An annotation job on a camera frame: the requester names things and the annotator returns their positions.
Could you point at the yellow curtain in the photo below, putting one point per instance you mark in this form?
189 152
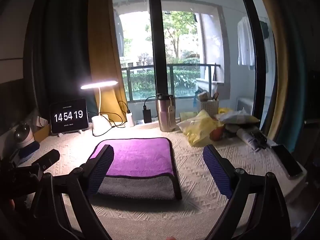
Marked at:
102 55

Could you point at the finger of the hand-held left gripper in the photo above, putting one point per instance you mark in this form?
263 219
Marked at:
48 158

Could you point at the stainless steel tumbler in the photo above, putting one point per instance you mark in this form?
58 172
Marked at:
165 115

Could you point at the white hanging shirt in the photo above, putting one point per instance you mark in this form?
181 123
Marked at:
245 42

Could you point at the balcony railing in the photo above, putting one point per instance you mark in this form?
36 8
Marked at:
180 77

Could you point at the yellow plastic bag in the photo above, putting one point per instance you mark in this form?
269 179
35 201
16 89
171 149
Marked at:
197 128

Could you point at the white woven basket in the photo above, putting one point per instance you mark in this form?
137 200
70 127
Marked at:
209 106

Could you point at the purple and grey towel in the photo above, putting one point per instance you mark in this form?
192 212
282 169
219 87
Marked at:
140 158

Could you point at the white plug charger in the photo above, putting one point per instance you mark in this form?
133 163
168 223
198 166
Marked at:
130 118

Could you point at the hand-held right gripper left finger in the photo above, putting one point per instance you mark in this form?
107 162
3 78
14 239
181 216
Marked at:
101 170

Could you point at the white tube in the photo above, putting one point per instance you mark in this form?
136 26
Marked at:
248 137

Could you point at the white textured tablecloth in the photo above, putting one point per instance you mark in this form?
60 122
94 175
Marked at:
195 175

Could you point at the black smartphone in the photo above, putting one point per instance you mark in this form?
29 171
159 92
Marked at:
287 161

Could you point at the dark green curtain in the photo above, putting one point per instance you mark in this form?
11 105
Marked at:
67 42

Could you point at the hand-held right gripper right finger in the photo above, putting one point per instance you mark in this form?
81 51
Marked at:
218 171

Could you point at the white plastic bag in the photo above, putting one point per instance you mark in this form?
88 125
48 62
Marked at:
237 117

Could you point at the black tablet clock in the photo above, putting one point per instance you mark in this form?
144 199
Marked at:
69 115

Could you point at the white security camera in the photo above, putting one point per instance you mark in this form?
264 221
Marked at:
23 135

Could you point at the white desk lamp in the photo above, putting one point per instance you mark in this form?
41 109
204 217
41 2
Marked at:
100 125

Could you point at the black power bank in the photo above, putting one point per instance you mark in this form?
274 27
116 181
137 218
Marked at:
147 115

